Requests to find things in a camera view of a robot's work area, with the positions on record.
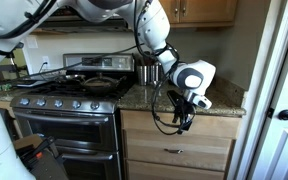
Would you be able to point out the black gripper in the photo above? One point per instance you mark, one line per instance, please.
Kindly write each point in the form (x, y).
(186, 113)

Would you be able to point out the wooden drawer with spice jars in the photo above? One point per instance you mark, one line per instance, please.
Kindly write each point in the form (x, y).
(144, 121)

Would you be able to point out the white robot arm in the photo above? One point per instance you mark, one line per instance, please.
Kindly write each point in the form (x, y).
(150, 23)

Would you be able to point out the tall wooden drawer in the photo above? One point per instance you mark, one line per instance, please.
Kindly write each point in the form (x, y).
(197, 151)

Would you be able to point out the perforated steel utensil holder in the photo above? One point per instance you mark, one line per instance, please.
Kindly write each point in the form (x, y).
(145, 74)

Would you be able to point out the silver range knob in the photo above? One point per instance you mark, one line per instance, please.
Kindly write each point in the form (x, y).
(41, 102)
(95, 105)
(58, 103)
(76, 104)
(24, 101)

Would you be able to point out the black frying pan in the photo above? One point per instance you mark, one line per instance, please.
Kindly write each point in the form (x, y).
(99, 88)

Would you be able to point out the black door latch plate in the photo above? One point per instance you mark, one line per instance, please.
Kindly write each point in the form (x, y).
(270, 112)

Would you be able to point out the steel lid with dark knob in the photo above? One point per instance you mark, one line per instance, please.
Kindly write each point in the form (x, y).
(99, 80)

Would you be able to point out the white panel door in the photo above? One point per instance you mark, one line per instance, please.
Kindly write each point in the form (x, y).
(284, 150)

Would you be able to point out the stainless steel gas range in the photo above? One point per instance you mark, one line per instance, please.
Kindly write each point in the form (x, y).
(67, 130)

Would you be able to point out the black tool with orange button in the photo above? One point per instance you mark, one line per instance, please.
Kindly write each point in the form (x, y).
(47, 163)

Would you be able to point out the stainless steel microwave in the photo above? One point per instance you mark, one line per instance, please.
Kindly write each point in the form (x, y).
(84, 21)

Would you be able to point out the brown cardboard box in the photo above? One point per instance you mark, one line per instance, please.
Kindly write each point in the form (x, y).
(25, 141)

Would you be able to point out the white door frame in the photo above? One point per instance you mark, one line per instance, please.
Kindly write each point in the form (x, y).
(254, 83)

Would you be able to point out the wooden wall cabinet with doors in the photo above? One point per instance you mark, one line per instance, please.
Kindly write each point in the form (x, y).
(210, 11)

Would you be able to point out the white wall outlet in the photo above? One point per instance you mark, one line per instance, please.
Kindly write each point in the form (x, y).
(46, 61)

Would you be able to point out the white light switch plate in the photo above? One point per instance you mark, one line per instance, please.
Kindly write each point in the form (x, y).
(32, 42)

